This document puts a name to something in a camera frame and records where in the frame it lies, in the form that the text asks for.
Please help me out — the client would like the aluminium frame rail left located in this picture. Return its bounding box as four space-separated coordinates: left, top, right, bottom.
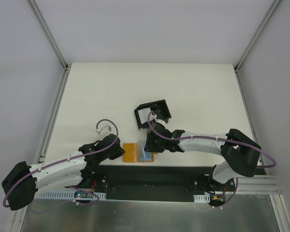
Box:
26 0 72 170

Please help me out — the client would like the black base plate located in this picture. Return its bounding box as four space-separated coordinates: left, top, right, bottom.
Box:
69 165 237 206

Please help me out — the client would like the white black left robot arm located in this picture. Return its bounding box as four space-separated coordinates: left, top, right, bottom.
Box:
1 134 124 211

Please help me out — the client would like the aluminium front cross rail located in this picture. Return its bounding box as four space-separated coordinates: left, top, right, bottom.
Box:
24 169 283 196

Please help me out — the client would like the aluminium frame rail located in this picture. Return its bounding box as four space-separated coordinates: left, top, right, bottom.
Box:
26 0 72 170
233 0 284 170

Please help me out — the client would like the white cable duct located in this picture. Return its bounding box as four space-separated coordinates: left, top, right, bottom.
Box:
35 188 106 201
193 193 210 203

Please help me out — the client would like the yellow leather card holder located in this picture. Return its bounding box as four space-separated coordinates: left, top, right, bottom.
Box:
123 141 157 163

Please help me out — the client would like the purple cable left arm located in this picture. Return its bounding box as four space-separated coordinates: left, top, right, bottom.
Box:
2 119 119 215

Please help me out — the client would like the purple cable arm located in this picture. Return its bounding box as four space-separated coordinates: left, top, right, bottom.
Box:
2 119 119 215
147 110 277 211

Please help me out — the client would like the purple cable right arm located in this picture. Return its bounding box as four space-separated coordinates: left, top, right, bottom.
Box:
147 110 277 211

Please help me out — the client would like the black plastic card box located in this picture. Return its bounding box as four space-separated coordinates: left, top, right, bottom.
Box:
134 99 172 129

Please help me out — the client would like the white cable duct left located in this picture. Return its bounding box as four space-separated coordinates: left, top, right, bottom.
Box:
35 188 106 201

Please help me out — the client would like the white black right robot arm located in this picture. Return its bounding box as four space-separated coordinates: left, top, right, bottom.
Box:
145 121 261 191

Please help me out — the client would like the aluminium frame rail right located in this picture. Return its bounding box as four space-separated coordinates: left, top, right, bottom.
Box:
233 0 284 170

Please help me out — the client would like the white cable duct right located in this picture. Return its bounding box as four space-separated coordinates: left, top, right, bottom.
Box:
193 193 210 203

